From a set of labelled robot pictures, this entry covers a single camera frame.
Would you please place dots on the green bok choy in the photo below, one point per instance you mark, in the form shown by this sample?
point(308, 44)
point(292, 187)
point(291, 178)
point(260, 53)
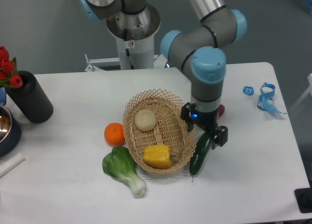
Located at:
point(120, 165)

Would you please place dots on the red tulip flowers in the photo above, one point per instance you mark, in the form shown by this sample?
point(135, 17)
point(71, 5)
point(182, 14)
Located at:
point(9, 76)

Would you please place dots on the small blue tag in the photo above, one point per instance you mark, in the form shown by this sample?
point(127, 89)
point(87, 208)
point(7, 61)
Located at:
point(248, 90)

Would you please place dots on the black device table corner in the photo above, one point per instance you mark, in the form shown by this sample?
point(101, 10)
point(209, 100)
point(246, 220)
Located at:
point(304, 199)

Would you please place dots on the blue object left edge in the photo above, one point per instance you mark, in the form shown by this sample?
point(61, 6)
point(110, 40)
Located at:
point(3, 96)

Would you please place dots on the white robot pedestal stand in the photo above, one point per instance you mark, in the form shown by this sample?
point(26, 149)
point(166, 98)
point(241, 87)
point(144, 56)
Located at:
point(132, 55)

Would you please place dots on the orange fruit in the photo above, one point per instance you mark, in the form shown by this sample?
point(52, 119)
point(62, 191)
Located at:
point(114, 134)

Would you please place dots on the blue tangled ribbon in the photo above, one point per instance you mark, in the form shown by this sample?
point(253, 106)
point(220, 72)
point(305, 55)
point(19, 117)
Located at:
point(265, 100)

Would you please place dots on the woven wicker basket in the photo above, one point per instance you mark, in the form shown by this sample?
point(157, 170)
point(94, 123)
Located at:
point(169, 130)

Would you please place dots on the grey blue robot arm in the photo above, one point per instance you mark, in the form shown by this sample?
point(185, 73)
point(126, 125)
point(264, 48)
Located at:
point(197, 54)

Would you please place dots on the steel bowl dark rim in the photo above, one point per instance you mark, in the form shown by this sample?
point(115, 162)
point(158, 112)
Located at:
point(10, 131)

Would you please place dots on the dark green cucumber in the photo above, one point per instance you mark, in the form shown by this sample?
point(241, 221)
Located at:
point(203, 145)

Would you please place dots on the white paper strip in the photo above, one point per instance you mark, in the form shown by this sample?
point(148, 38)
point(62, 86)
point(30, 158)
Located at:
point(11, 163)

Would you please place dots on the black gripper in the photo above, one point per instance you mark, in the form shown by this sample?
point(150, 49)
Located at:
point(207, 121)

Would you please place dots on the yellow bell pepper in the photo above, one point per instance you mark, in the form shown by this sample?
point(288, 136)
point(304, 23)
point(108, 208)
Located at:
point(158, 156)

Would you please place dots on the black cylindrical vase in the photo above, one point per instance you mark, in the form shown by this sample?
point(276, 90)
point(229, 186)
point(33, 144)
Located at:
point(31, 99)

